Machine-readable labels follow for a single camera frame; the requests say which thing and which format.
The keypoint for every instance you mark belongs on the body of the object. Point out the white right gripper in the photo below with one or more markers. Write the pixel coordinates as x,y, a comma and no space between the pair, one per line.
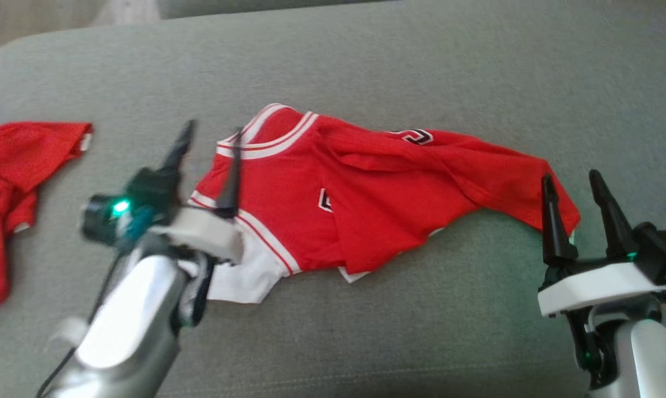
598,287

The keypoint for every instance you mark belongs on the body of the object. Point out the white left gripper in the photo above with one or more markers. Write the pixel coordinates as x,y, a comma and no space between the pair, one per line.
211,235

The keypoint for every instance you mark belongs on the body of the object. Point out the red basketball jersey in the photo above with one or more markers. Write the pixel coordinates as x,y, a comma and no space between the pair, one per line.
393,199

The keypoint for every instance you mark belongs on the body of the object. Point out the red shorts with white stripe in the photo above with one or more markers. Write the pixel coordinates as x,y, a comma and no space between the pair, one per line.
12,160

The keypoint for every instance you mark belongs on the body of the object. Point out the large grey sofa seat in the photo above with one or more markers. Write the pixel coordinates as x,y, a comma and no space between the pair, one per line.
421,66

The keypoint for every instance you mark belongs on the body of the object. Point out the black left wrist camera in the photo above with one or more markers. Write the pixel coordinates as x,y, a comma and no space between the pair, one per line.
153,190

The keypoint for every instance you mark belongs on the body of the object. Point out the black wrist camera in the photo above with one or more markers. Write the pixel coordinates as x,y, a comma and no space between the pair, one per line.
153,190
661,249

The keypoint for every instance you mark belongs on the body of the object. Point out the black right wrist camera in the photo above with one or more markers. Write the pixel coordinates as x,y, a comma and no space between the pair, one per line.
661,249

